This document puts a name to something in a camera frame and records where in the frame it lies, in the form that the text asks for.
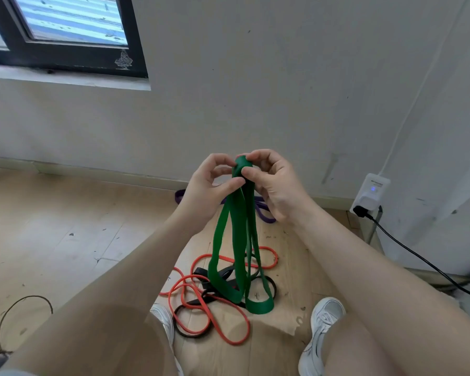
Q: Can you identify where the thin white cable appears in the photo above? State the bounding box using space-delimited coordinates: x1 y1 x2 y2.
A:
377 0 470 177

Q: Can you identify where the person's right leg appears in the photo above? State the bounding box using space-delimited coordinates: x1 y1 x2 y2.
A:
320 312 402 376

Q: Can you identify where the black framed window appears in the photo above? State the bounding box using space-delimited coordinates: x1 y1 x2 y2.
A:
0 0 149 79

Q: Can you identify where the person's left hand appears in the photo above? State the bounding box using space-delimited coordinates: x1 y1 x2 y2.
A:
178 153 246 236

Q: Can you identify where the red resistance band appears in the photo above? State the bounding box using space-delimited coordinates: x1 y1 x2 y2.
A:
158 246 279 346

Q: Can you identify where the white window sill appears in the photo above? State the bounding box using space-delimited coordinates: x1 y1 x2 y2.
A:
0 65 152 91

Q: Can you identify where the purple resistance band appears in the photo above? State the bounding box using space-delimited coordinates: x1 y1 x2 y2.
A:
175 189 277 224

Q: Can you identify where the black resistance band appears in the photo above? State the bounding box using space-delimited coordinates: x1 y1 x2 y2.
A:
172 263 278 339

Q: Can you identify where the person's left white shoe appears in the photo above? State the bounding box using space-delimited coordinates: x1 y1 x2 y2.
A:
149 303 185 376

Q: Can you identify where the thin dark wire loop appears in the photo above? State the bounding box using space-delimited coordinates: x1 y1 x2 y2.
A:
0 295 54 361

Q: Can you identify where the person's left forearm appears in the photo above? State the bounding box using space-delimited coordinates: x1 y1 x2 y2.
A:
6 209 210 376

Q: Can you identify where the black plug with cable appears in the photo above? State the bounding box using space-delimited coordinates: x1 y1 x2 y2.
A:
353 205 470 304

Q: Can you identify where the person's right hand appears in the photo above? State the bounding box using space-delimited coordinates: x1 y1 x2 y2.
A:
240 149 319 228

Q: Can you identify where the person's right forearm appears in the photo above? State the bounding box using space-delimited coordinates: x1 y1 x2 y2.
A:
294 205 470 376

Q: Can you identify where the green resistance band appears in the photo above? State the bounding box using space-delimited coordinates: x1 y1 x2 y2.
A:
208 154 275 315

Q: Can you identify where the person's white shoe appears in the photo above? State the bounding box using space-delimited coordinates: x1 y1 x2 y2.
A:
298 297 346 376
149 303 185 376

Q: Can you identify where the white wall power adapter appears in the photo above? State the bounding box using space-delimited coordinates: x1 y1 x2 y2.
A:
349 173 391 216

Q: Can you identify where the person's right white shoe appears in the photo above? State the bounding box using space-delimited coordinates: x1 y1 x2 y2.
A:
298 297 346 376

